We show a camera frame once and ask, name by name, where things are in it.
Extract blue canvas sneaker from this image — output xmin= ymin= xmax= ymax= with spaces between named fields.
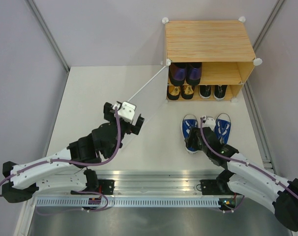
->
xmin=214 ymin=113 xmax=232 ymax=144
xmin=181 ymin=114 xmax=198 ymax=154

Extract white cabinet door panel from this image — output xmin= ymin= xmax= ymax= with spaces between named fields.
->
xmin=119 ymin=65 xmax=169 ymax=149

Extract gold loafer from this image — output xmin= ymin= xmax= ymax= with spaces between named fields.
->
xmin=167 ymin=85 xmax=181 ymax=101
xmin=181 ymin=85 xmax=195 ymax=100

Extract black white sneaker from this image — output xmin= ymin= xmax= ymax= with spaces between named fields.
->
xmin=199 ymin=85 xmax=211 ymax=99
xmin=213 ymin=85 xmax=228 ymax=100

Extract purple pointed loafer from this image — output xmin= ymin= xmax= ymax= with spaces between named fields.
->
xmin=186 ymin=62 xmax=202 ymax=86
xmin=169 ymin=62 xmax=187 ymax=86

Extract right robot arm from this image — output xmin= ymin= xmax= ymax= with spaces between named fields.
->
xmin=183 ymin=127 xmax=298 ymax=232

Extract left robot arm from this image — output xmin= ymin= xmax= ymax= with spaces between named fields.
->
xmin=0 ymin=101 xmax=145 ymax=203

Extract wooden shoe cabinet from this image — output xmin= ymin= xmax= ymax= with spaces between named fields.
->
xmin=162 ymin=17 xmax=263 ymax=102

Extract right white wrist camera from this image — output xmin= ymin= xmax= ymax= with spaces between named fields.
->
xmin=201 ymin=116 xmax=216 ymax=130

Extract aluminium rail base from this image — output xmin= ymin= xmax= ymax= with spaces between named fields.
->
xmin=25 ymin=169 xmax=295 ymax=197

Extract white slotted cable duct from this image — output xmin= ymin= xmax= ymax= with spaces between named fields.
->
xmin=36 ymin=197 xmax=221 ymax=207

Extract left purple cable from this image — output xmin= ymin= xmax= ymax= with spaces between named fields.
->
xmin=0 ymin=108 xmax=121 ymax=216

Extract purple cable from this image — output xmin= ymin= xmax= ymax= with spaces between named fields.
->
xmin=0 ymin=108 xmax=121 ymax=216
xmin=199 ymin=117 xmax=298 ymax=207

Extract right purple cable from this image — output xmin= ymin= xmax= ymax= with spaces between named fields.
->
xmin=199 ymin=117 xmax=298 ymax=207

